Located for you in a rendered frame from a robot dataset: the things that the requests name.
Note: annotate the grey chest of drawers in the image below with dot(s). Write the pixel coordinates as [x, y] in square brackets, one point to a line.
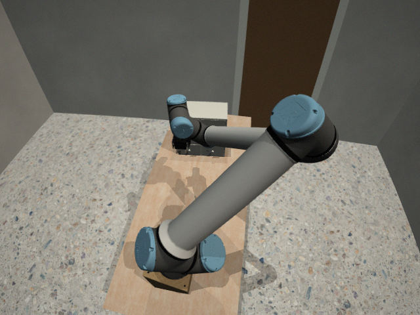
[208, 110]

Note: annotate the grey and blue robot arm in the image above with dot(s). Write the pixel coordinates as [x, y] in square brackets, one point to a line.
[300, 131]

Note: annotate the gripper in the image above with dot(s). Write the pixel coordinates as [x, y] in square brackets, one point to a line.
[183, 144]

